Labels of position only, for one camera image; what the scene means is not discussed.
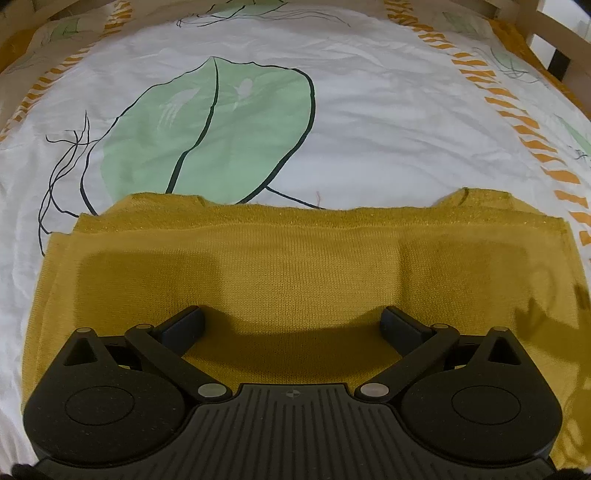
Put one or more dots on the light wooden bed frame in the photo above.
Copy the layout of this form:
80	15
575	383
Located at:
558	27

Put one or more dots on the mustard yellow knit garment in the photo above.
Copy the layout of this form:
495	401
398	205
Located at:
295	267

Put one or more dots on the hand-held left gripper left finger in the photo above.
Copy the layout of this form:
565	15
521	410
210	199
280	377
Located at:
182	330

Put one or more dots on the white leaf-print blanket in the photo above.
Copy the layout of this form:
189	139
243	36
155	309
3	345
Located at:
369	120

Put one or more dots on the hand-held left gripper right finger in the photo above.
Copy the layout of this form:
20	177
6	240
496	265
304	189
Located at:
400	330

